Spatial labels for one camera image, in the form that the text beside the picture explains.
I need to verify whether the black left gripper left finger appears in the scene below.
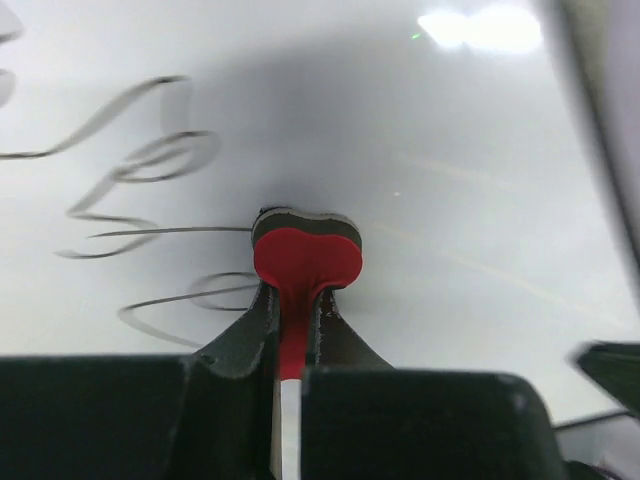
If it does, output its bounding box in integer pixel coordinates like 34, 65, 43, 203
198, 282, 280, 479

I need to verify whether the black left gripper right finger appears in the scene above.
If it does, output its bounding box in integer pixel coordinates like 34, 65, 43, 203
305, 289, 393, 370

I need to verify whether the red black whiteboard eraser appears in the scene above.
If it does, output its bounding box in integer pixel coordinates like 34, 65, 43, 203
250, 204, 365, 384

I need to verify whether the white whiteboard black frame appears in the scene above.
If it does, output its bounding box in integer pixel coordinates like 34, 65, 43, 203
1, 1, 639, 424

